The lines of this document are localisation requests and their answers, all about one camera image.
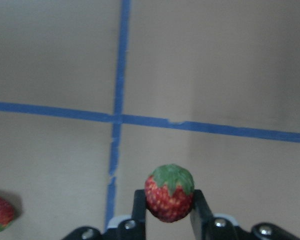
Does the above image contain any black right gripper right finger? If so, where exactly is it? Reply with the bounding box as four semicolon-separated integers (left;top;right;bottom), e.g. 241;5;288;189
190;189;214;240

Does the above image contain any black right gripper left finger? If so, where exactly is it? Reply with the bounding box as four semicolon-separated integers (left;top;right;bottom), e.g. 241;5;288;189
131;189;147;240

